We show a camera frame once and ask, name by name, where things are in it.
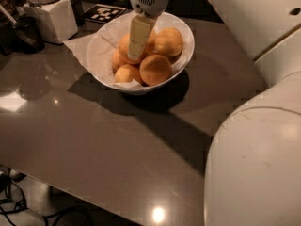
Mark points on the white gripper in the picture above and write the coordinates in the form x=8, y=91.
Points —
x=150, y=0

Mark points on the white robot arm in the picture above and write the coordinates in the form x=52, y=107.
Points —
x=252, y=174

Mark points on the white ceramic bowl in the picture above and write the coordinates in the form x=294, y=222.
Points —
x=185, y=32

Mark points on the orange top back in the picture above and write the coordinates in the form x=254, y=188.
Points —
x=151, y=40

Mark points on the orange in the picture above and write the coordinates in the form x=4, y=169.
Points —
x=117, y=61
x=123, y=47
x=151, y=40
x=128, y=73
x=169, y=42
x=155, y=69

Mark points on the white paper liner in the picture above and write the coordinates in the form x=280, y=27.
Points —
x=91, y=49

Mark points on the orange top left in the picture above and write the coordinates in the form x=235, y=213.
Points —
x=123, y=47

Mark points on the orange right back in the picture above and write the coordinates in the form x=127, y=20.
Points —
x=169, y=42

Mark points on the black white marker tag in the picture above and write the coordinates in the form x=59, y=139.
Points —
x=102, y=14

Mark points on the orange far left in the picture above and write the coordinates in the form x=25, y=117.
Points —
x=117, y=61

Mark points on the orange front right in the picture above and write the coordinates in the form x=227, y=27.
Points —
x=155, y=69

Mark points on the orange front left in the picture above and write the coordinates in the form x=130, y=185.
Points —
x=128, y=73

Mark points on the dark cup behind canister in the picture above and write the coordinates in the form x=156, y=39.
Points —
x=78, y=12

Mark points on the white square canister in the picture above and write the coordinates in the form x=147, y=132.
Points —
x=55, y=19

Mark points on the dark pan with handle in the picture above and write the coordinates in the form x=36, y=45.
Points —
x=27, y=34

